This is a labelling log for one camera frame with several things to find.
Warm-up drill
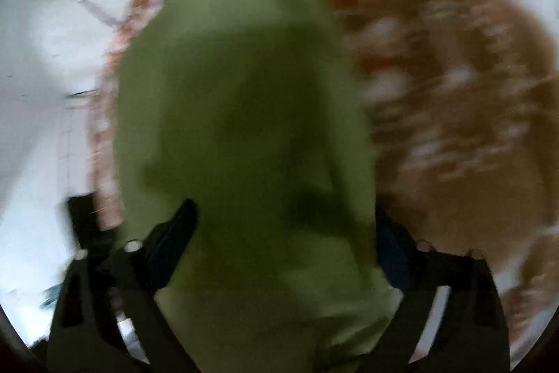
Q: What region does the green garment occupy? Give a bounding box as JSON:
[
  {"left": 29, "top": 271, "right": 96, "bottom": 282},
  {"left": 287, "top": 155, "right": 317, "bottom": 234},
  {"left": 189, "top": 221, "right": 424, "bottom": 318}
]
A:
[{"left": 112, "top": 0, "right": 403, "bottom": 373}]

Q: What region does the floral blanket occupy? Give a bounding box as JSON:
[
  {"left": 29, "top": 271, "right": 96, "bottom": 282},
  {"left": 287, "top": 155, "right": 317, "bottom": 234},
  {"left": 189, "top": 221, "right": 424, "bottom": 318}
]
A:
[{"left": 89, "top": 0, "right": 559, "bottom": 360}]

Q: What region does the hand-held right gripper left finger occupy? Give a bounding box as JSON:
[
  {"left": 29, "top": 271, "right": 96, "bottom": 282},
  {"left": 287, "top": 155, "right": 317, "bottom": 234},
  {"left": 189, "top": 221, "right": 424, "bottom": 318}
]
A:
[{"left": 46, "top": 198, "right": 202, "bottom": 373}]

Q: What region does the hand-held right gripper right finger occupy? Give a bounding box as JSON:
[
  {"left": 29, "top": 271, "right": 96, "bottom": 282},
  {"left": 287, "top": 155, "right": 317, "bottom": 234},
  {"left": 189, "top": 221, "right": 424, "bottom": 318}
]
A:
[{"left": 358, "top": 205, "right": 511, "bottom": 373}]

